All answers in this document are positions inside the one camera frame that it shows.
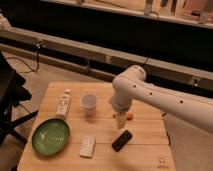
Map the white sponge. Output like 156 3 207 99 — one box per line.
79 135 96 158

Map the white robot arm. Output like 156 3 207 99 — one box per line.
110 65 213 133

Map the orange marker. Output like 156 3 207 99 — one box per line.
127 113 134 120

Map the black remote control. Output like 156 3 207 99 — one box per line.
112 130 133 152

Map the translucent plastic cup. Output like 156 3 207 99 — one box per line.
80 93 98 116

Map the white tube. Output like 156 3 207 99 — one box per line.
56 89 71 119

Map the green bowl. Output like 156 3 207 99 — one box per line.
31 118 70 156

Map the black office chair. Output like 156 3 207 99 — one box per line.
0 51 38 146

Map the black cable on floor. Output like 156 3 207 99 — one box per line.
4 39 44 75

